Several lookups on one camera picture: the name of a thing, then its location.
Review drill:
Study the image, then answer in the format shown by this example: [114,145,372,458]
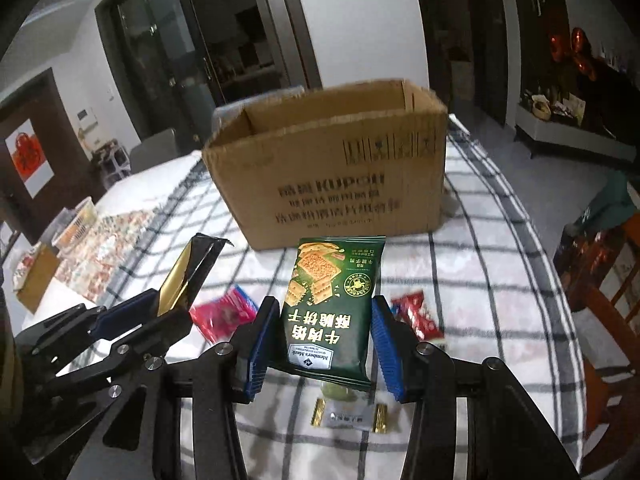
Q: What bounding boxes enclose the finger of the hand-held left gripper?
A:
[47,308,194,397]
[16,291,162,362]

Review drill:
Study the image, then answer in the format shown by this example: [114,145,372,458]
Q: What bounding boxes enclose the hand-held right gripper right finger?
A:
[370,295,581,480]

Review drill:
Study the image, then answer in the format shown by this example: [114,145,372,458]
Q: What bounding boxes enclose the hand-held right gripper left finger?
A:
[67,296,281,480]

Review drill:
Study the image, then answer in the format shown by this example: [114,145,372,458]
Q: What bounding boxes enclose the black gold snack packet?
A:
[156,233,235,318]

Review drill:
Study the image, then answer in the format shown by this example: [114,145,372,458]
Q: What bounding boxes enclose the green cracker packet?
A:
[280,236,387,391]

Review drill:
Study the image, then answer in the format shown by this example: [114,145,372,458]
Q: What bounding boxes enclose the brown cardboard box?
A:
[201,78,449,252]

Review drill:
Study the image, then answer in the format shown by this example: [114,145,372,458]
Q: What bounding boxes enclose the red snack packet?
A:
[391,290,445,343]

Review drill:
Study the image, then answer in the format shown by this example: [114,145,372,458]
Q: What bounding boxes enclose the magenta snack packet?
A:
[190,285,259,343]

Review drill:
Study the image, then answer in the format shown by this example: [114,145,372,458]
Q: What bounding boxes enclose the patterned table mat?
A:
[55,210,158,303]

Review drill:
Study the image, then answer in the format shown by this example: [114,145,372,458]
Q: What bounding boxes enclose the light green wrapped candy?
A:
[320,379,371,403]

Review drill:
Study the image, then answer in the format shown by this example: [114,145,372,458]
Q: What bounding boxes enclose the white gold-edged small packet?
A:
[312,396,388,433]

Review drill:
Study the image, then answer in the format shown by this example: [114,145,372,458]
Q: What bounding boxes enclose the tissue box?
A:
[12,242,61,313]

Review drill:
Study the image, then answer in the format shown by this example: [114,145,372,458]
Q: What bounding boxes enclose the clear plastic container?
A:
[52,197,98,251]

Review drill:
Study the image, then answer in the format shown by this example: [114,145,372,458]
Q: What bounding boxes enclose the plaid grey white cloth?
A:
[65,115,586,480]

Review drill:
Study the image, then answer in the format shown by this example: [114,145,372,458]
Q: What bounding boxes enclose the small white stool rack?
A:
[90,140,132,191]

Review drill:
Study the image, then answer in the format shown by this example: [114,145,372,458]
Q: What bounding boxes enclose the grey dining chair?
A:
[212,100,251,131]
[129,127,178,173]

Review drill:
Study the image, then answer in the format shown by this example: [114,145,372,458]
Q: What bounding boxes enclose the wooden chair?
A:
[552,212,640,480]

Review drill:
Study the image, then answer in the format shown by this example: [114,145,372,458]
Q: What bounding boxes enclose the green cloth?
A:
[580,170,640,231]

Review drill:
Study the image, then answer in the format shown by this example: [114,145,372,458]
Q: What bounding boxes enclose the sliding glass door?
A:
[95,0,321,153]

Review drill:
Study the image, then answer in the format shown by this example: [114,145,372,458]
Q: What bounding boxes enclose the dark sideboard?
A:
[515,50,640,163]

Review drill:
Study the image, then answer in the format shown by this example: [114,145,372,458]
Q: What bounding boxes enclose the red balloons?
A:
[547,26,598,81]

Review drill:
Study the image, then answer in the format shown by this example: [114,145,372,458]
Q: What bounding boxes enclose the red wall poster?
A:
[5,119,55,198]

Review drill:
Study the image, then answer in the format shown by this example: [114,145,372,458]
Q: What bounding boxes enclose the white wall intercom panel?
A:
[76,105,98,136]

